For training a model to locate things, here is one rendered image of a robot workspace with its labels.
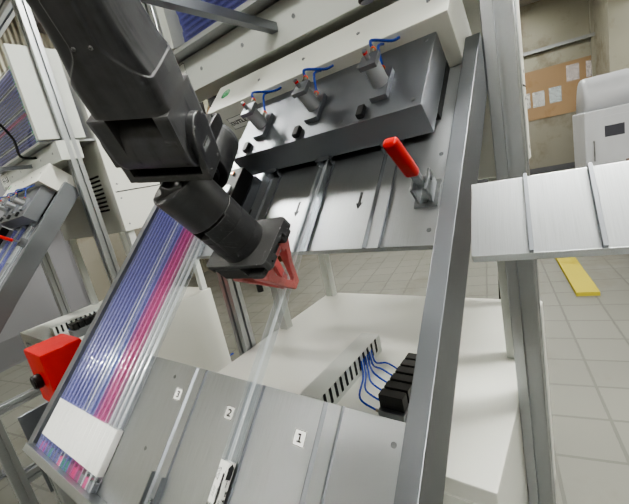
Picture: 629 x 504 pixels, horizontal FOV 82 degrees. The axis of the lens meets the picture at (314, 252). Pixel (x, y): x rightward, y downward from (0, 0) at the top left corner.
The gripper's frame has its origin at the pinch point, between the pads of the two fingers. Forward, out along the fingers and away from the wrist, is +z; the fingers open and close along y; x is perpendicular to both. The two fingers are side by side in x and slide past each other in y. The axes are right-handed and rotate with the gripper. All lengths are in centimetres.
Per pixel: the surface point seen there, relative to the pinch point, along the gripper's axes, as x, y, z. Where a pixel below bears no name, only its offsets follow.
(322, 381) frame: 5.0, 13.2, 32.1
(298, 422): 15.8, -6.9, 2.1
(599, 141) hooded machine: -469, -46, 420
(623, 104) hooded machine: -501, -74, 391
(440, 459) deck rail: 15.1, -20.7, 5.0
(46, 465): 32.0, 36.3, 0.9
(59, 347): 15, 80, 8
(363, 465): 17.5, -15.1, 2.3
